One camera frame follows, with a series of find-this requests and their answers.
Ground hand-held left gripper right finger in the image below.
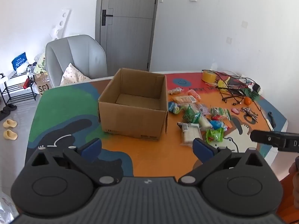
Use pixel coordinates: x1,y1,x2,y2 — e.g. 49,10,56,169
179,138,269,185

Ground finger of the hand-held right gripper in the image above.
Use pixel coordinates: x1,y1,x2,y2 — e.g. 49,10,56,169
250,130,281,145

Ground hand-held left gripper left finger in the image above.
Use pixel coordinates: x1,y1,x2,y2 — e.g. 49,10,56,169
27,138,122,185

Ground blue green plum snack packet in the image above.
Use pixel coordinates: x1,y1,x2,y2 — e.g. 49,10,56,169
168,101,183,114

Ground cardboard box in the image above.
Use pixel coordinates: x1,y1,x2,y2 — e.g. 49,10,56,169
98,68,169,141

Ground person's right hand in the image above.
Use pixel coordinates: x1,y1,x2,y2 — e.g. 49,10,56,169
288,155,299,206

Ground white stick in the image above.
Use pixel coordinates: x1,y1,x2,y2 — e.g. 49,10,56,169
262,110,274,131

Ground bright green snack packet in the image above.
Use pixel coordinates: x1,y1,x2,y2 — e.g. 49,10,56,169
206,128,225,143

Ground clear white wafer pack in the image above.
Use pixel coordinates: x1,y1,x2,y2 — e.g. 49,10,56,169
177,122,203,146

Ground bunch of keys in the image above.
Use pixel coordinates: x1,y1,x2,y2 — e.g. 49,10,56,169
242,107,258,123

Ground dark green snack packet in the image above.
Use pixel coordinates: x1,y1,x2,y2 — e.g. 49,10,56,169
183,105,201,124

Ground clear wrapped snack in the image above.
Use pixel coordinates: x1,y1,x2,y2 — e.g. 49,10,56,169
197,104,209,116

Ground long biscuit packet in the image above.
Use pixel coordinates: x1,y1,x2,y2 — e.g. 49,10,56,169
174,96,197,104

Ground orange snack packet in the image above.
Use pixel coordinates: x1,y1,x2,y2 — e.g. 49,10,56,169
187,91,202,101

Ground clear cookie packet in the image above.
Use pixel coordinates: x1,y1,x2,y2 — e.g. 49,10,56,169
168,87,184,96

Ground yellow tape roll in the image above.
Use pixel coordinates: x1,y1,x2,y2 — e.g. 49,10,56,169
202,70,219,83

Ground dotted white pillow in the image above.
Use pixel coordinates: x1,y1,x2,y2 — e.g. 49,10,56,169
59,63,91,86

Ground brown paper bag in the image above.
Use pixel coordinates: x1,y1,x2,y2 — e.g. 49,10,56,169
34,71,50,96

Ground yellow slipper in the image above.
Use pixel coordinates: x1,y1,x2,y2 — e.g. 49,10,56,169
3,129,18,141
3,119,18,128

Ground black shoes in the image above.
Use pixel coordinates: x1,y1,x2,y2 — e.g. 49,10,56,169
0,105,17,121

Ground grey chair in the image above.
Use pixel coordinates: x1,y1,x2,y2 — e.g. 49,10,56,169
45,35,108,88

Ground black shoe rack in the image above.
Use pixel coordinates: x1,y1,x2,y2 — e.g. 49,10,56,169
0,70,38,108

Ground white plastic bags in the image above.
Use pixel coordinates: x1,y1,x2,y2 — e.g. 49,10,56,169
27,54,46,75

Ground clear plastic bag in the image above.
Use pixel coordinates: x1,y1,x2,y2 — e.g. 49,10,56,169
0,191,19,224

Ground blue plastic bag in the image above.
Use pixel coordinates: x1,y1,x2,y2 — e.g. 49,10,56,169
12,52,29,71

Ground grey door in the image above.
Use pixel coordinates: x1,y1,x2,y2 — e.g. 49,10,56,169
95,0,160,71

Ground white board with holes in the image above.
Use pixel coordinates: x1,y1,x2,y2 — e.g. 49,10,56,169
50,8,71,40

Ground black handled tool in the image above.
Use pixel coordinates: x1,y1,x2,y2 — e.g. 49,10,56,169
267,111,277,127

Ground black cable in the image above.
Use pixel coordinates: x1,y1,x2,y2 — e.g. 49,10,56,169
222,93,246,105

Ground black wire rack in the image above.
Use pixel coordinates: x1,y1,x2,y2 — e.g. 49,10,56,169
215,71,260,103

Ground black door handle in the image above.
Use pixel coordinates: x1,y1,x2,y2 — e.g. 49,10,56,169
101,9,114,26

